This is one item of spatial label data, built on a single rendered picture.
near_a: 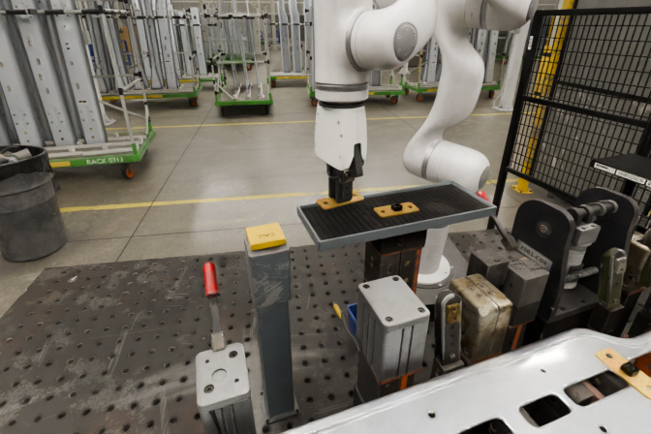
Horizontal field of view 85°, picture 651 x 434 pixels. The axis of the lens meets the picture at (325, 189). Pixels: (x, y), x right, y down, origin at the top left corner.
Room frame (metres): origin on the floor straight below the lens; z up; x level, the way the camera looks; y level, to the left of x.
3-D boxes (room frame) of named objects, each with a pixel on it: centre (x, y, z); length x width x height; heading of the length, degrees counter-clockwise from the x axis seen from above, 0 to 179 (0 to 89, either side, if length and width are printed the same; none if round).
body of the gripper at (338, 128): (0.58, -0.03, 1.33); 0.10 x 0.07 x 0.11; 29
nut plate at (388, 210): (0.61, -0.14, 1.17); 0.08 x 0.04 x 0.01; 109
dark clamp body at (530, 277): (0.56, -0.37, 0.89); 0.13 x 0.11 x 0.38; 20
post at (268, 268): (0.53, 0.11, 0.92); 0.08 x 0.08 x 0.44; 20
